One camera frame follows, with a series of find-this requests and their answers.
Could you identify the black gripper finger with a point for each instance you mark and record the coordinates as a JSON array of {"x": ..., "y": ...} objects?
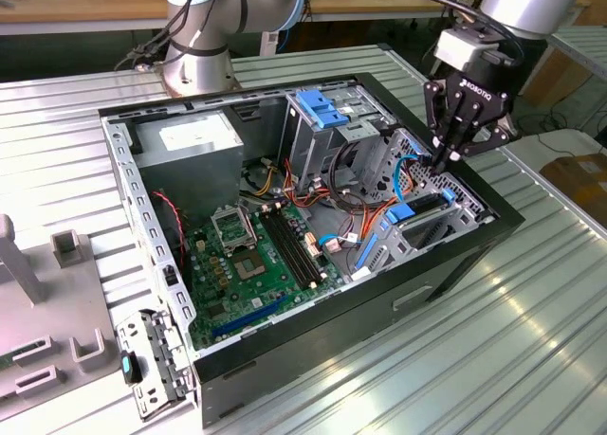
[
  {"x": 493, "y": 141},
  {"x": 432, "y": 113}
]

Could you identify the hard disk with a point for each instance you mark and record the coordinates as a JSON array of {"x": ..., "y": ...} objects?
[{"x": 400, "y": 213}]

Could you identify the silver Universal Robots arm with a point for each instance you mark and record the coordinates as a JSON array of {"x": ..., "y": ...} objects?
[{"x": 199, "y": 75}]

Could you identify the grey perforated disk bay cage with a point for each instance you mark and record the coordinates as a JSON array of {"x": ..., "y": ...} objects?
[{"x": 469, "y": 205}]

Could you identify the large brown cardboard box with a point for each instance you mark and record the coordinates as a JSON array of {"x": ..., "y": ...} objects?
[{"x": 559, "y": 75}]

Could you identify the blue drive bay latch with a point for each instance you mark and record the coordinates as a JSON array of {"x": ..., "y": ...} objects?
[{"x": 322, "y": 113}]

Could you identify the grey optical drive cage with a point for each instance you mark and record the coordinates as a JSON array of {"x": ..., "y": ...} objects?
[{"x": 308, "y": 146}]

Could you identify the black RAM slot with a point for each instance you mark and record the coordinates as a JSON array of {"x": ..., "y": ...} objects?
[
  {"x": 296, "y": 245},
  {"x": 283, "y": 250}
]

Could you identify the green motherboard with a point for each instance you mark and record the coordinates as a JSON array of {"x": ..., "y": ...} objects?
[{"x": 280, "y": 276}]

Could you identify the CPU socket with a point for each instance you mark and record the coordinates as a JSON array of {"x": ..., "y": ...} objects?
[{"x": 249, "y": 266}]

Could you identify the grey Dell power supply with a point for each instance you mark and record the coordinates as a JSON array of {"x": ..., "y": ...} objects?
[{"x": 189, "y": 169}]

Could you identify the black PC case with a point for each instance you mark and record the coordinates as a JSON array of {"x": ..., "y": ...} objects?
[{"x": 332, "y": 345}]

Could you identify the blue expansion slot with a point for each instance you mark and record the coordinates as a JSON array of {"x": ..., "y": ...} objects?
[{"x": 246, "y": 319}]

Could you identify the black case fan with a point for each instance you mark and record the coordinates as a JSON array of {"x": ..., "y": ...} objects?
[{"x": 182, "y": 259}]

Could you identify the grey parts rack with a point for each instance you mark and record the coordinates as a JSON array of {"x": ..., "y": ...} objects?
[{"x": 61, "y": 293}]

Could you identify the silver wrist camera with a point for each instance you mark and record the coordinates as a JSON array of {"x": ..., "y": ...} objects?
[{"x": 462, "y": 48}]

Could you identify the metal frame table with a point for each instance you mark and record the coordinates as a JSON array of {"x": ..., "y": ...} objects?
[{"x": 583, "y": 41}]

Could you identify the brown arm base plate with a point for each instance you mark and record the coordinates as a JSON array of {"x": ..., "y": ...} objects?
[{"x": 160, "y": 72}]

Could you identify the black blue bracket latch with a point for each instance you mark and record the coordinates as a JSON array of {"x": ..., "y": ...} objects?
[{"x": 126, "y": 365}]

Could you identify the grey expansion bracket plate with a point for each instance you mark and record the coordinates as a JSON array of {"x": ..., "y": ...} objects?
[{"x": 152, "y": 397}]

